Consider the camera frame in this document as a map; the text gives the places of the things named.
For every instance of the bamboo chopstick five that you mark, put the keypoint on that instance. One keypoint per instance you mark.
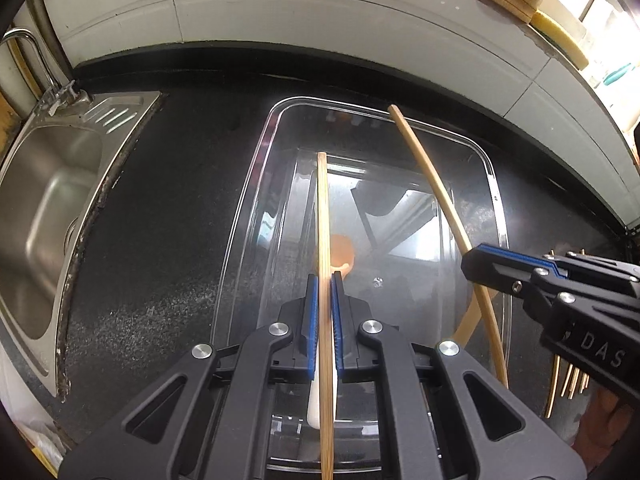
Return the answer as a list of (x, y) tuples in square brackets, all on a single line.
[(574, 379)]

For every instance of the brown wooden spoon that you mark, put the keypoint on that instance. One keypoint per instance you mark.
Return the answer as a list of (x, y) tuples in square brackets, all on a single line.
[(468, 324)]

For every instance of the white handled orange spoon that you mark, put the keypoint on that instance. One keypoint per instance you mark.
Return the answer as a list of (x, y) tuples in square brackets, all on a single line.
[(342, 260)]

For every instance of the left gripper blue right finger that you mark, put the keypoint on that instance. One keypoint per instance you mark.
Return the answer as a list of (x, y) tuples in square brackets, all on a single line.
[(344, 327)]

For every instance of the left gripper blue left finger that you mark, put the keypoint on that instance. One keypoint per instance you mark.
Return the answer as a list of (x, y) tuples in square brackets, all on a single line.
[(310, 323)]

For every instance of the person right hand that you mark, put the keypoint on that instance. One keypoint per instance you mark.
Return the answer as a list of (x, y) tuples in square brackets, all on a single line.
[(603, 424)]

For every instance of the yellow sponge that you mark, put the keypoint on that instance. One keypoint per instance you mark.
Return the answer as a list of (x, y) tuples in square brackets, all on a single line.
[(560, 38)]

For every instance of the chrome faucet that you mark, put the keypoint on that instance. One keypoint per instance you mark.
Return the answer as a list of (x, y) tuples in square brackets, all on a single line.
[(57, 96)]

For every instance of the teal toothbrush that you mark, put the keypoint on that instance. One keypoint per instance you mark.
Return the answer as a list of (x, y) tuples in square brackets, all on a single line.
[(615, 75)]

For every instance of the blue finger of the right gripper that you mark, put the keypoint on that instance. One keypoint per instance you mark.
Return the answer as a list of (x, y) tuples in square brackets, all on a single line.
[(506, 271)]

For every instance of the bamboo chopstick four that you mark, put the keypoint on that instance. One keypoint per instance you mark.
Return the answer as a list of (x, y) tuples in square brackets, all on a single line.
[(567, 381)]

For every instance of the bamboo chopstick one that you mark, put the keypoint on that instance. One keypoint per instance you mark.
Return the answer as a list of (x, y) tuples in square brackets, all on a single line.
[(325, 324)]

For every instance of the bamboo chopstick two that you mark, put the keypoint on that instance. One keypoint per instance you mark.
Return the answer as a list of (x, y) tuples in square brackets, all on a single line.
[(461, 238)]

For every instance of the stainless steel sink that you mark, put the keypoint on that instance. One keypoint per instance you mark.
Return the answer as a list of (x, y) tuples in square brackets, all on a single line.
[(54, 178)]

